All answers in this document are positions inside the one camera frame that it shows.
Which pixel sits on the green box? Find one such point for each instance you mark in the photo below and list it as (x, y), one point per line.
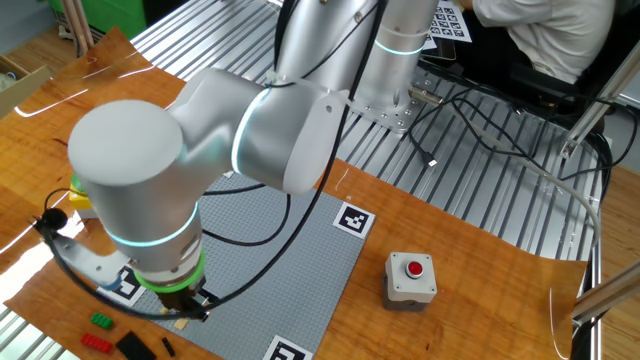
(115, 15)

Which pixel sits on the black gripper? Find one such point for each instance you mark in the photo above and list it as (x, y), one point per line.
(177, 300)

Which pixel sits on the printed marker calibration sheet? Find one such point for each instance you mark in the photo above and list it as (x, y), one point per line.
(450, 20)

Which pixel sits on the grey Lego baseplate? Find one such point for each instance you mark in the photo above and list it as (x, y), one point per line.
(300, 280)

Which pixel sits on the wooden stick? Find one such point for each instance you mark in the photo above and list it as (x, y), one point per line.
(85, 25)
(72, 25)

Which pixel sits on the red Lego brick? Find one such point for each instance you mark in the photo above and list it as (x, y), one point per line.
(96, 343)

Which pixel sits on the fiducial marker with C pattern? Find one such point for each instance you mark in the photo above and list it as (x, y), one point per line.
(287, 351)

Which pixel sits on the black Lego plate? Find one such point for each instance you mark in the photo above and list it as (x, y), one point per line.
(135, 346)

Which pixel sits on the yellow and grey button box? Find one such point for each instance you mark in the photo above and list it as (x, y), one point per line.
(76, 199)

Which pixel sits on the black white fiducial marker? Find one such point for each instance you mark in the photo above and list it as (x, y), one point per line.
(353, 220)
(127, 292)
(228, 174)

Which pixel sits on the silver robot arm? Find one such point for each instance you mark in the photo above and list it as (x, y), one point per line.
(130, 150)

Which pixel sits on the tan Lego plate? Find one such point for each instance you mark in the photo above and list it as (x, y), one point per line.
(180, 324)

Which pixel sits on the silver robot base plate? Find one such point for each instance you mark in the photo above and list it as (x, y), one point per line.
(397, 117)

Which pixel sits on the aluminium profile bar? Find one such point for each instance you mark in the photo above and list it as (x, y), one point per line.
(610, 295)

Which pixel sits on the person in white shirt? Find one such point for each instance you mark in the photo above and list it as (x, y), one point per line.
(555, 40)

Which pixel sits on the aluminium frame post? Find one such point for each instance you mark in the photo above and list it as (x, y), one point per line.
(590, 115)

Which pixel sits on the black office chair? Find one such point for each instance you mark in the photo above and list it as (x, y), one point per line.
(525, 87)

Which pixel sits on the wood grain mat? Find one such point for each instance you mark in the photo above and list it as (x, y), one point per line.
(450, 240)

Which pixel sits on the grey box with red button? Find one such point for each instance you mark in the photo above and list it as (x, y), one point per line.
(407, 285)

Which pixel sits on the open cardboard box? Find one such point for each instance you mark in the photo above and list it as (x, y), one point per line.
(22, 85)

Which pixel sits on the green Lego brick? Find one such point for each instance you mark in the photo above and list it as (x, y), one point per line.
(101, 320)

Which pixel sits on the small black Lego brick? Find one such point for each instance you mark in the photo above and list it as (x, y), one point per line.
(168, 346)

